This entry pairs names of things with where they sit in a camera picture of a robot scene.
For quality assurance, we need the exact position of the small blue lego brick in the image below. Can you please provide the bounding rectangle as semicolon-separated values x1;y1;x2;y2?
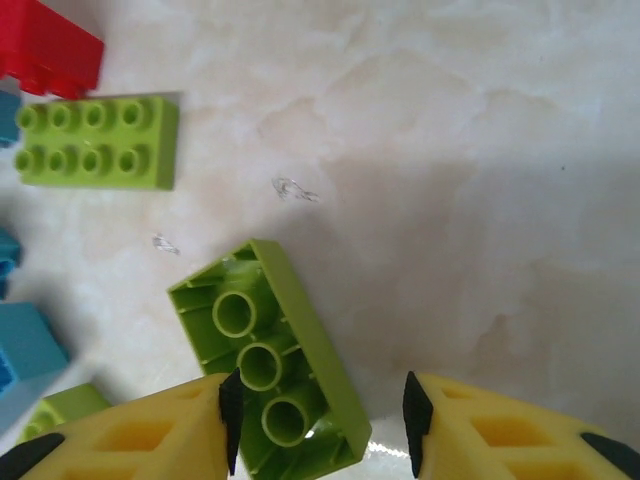
0;89;24;149

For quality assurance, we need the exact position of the red sloped lego brick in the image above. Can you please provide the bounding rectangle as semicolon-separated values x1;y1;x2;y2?
0;0;106;100

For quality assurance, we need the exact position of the green two-by-four lego brick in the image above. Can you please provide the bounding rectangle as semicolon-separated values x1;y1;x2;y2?
166;238;374;480
19;383;112;447
13;91;182;193

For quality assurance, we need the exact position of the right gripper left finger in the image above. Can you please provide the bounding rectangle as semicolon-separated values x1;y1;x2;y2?
0;368;246;480

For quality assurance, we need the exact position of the blue two-by-four lego brick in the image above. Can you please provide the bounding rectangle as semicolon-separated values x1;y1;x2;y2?
0;227;24;301
0;301;72;437

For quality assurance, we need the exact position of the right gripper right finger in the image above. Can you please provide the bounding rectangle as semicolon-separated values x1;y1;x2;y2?
402;370;640;480

